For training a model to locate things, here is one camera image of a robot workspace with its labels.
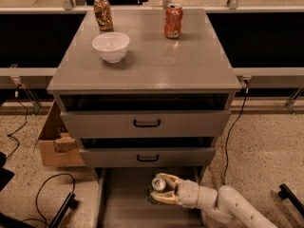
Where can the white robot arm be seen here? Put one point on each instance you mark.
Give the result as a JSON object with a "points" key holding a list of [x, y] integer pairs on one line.
{"points": [[223, 205]]}

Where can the grey drawer cabinet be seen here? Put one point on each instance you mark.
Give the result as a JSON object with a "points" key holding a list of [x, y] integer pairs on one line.
{"points": [[154, 64]]}

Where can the black chair base leg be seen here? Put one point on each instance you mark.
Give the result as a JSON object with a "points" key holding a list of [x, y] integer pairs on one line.
{"points": [[69, 203]]}

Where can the orange soda can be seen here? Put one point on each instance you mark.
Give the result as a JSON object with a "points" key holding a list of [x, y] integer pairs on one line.
{"points": [[173, 17]]}

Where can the black bar right floor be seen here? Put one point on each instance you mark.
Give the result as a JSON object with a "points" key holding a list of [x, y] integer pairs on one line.
{"points": [[285, 193]]}

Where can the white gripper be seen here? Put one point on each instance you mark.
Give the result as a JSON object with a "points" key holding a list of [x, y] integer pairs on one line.
{"points": [[188, 192]]}

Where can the cardboard box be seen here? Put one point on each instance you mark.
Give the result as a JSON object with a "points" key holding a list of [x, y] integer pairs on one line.
{"points": [[57, 147]]}

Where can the bottom grey drawer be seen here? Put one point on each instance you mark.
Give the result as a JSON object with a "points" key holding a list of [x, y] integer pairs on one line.
{"points": [[124, 201]]}

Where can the green soda can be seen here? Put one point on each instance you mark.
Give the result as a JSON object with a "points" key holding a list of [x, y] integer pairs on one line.
{"points": [[158, 186]]}

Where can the grey drawer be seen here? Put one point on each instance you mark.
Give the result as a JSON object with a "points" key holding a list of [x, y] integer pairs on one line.
{"points": [[145, 115], [124, 201], [147, 152]]}

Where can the top grey drawer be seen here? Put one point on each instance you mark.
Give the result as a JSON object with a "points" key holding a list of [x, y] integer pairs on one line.
{"points": [[145, 115]]}

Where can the middle grey drawer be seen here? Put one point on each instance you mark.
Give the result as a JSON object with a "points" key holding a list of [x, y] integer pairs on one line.
{"points": [[147, 152]]}

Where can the white bowl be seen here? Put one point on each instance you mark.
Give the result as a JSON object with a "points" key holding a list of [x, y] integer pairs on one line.
{"points": [[111, 46]]}

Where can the brown soda can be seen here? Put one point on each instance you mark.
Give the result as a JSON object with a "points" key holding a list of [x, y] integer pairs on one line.
{"points": [[103, 14]]}

